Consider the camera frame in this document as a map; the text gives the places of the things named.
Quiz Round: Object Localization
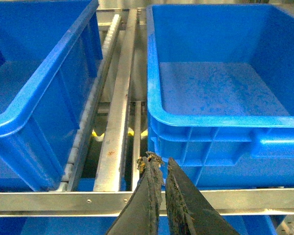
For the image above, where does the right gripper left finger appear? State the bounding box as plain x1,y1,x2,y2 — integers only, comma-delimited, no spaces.
106,151,165,235

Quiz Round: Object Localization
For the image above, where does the empty blue plastic bin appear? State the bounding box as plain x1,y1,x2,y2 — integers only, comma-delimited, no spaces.
147,4,294,188

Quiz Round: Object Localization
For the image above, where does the metal front rack rail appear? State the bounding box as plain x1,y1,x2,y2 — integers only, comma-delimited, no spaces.
0,188,294,217

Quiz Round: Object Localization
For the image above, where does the white roller conveyor track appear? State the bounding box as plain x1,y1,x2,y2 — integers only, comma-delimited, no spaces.
56,14,122,192

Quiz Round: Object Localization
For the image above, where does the lower shelf blue bin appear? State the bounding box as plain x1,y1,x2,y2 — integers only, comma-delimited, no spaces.
0,215,277,235

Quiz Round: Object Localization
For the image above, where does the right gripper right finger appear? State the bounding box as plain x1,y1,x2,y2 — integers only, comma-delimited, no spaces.
165,158,238,235

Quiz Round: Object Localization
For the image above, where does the blue plastic bin with buttons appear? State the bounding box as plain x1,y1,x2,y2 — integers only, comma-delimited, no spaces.
0,0,102,191

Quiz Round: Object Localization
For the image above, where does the metal centre guide rail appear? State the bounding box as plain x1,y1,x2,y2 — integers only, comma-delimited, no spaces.
93,9,138,192

